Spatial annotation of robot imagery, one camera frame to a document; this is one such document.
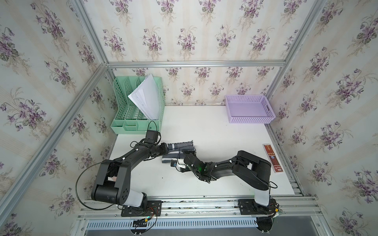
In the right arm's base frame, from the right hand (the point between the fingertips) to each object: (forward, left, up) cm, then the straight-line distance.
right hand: (183, 155), depth 89 cm
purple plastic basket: (+46, -53, -6) cm, 70 cm away
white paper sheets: (+32, +26, +20) cm, 46 cm away
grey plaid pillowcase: (+3, +6, -1) cm, 7 cm away
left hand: (+3, +11, 0) cm, 11 cm away
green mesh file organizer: (+28, +42, 0) cm, 50 cm away
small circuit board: (-34, +20, -5) cm, 40 cm away
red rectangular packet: (0, -56, -3) cm, 56 cm away
